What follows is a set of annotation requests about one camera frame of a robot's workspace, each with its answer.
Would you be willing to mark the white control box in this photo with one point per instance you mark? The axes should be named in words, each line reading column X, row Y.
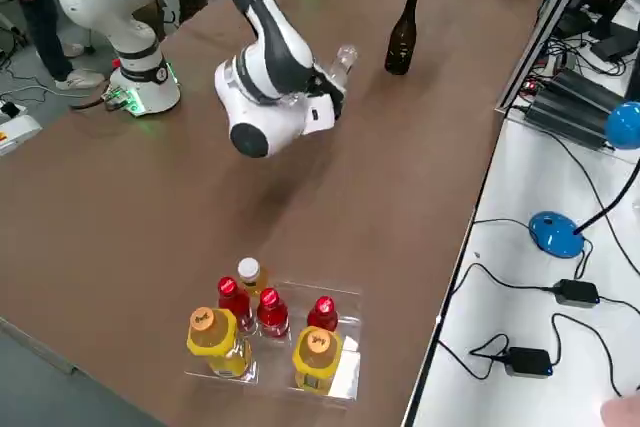
column 17, row 134

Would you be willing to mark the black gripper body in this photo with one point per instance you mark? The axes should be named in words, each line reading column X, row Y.
column 332, row 89

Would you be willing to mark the white power strip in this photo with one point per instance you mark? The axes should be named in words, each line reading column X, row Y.
column 12, row 108

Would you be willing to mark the black power adapter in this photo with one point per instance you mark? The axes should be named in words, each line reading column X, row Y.
column 576, row 293
column 527, row 362

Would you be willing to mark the red drink bottle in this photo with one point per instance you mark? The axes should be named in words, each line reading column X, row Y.
column 270, row 304
column 322, row 309
column 227, row 292

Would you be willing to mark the blue desk lamp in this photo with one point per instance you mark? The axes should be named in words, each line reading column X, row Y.
column 555, row 234

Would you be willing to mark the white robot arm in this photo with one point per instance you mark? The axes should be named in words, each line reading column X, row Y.
column 270, row 97

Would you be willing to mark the orange-capped yellow drink bottle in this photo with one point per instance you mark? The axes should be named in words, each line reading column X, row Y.
column 210, row 332
column 315, row 352

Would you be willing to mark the white-capped yellow drink bottle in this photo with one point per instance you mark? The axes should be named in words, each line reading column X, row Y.
column 248, row 269

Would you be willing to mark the black power supply brick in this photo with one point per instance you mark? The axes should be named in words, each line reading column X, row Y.
column 590, row 89
column 565, row 119

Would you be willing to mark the clear acrylic drink shelf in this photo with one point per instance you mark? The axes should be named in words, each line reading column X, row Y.
column 320, row 289

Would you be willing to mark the aluminium profile post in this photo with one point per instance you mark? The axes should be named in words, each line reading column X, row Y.
column 545, row 32

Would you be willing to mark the clear plastic drink bottle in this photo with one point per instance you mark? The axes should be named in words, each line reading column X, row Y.
column 346, row 59

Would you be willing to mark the black monitor with stand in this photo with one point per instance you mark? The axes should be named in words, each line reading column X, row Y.
column 612, row 49

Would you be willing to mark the pink rounded object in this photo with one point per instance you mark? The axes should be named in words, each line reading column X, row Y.
column 622, row 412

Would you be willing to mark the dark glass bottle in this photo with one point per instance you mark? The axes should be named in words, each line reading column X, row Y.
column 400, row 47

